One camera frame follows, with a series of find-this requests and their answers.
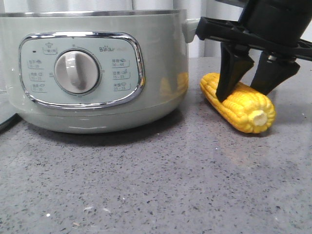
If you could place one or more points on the yellow corn cob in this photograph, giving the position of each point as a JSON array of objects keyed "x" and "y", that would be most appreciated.
[{"x": 246, "y": 109}]

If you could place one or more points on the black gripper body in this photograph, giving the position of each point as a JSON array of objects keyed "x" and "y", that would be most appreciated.
[{"x": 268, "y": 25}]

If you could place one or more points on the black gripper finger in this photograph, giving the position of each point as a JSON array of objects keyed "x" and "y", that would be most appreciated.
[
  {"x": 235, "y": 63},
  {"x": 272, "y": 70}
]

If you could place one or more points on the glass pot lid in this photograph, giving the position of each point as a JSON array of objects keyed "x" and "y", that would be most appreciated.
[{"x": 8, "y": 113}]

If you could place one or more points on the pale green electric cooking pot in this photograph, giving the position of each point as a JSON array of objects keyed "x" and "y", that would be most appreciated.
[{"x": 94, "y": 71}]

